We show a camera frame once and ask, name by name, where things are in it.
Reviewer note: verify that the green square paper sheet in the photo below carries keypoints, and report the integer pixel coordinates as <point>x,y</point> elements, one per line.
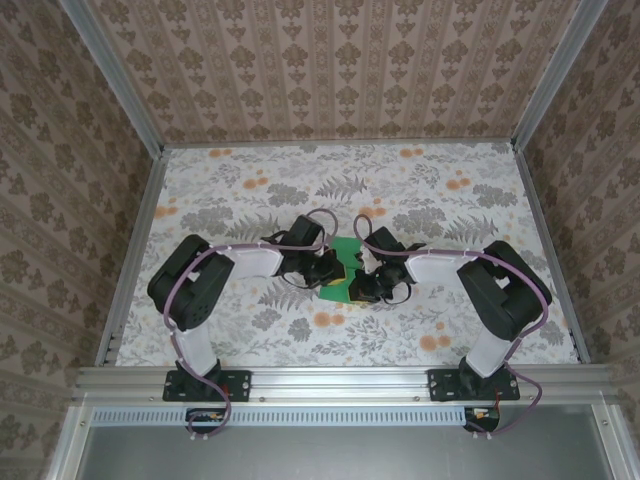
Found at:
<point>346,246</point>

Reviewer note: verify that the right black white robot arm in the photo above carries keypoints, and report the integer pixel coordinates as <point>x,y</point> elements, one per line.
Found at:
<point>435,267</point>

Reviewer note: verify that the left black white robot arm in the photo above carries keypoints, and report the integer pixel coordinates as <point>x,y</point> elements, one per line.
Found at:
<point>255,262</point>

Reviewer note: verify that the floral printed tablecloth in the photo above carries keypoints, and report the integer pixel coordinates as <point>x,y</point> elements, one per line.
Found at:
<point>250,325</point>

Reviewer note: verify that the grey metal panel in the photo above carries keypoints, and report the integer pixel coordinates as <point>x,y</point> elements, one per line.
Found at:
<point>350,450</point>

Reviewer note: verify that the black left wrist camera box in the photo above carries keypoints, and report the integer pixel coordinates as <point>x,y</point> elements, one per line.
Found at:
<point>306,231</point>

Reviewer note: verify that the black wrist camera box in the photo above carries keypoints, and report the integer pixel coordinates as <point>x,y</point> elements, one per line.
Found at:
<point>306,231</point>
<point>385,240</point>

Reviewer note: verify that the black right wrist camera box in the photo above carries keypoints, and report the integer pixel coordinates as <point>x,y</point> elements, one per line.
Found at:
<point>385,240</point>

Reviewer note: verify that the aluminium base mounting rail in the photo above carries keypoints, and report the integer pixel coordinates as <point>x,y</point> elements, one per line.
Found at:
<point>340,382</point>

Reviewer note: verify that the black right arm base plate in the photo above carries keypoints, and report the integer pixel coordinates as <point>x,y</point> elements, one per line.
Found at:
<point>442,385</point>

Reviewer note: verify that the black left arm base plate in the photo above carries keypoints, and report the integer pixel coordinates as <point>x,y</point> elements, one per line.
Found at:
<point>240,385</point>

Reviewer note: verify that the aluminium table side rail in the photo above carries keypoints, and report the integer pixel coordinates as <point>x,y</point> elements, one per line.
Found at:
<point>132,260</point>
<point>552,260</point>

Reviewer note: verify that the aluminium frame post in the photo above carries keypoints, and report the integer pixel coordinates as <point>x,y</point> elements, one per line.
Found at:
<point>550,75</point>
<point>115,80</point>

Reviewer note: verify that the aluminium lower frame bar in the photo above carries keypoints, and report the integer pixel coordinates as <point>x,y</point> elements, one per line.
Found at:
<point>67,450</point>
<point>612,440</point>

